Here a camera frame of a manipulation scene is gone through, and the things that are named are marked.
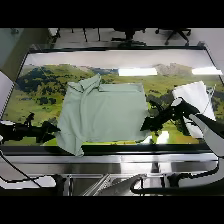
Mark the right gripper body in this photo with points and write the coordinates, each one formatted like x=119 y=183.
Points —
x=156 y=121

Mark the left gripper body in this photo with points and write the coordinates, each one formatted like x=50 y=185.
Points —
x=47 y=131

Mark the pale green T-shirt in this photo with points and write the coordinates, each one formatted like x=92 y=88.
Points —
x=106 y=115

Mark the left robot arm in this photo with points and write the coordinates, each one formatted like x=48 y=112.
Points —
x=16 y=130

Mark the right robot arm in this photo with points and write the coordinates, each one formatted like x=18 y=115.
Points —
x=210 y=131

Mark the white garment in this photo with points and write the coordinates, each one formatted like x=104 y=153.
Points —
x=196 y=96

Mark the black office chair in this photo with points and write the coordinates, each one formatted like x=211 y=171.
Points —
x=128 y=36
x=176 y=34

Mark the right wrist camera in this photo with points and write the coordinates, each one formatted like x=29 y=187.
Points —
x=156 y=106

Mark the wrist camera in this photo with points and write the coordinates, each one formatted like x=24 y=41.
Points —
x=30 y=119
x=156 y=106

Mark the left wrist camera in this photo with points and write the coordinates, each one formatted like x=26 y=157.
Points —
x=30 y=119

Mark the silver frame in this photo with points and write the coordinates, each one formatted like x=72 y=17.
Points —
x=100 y=161

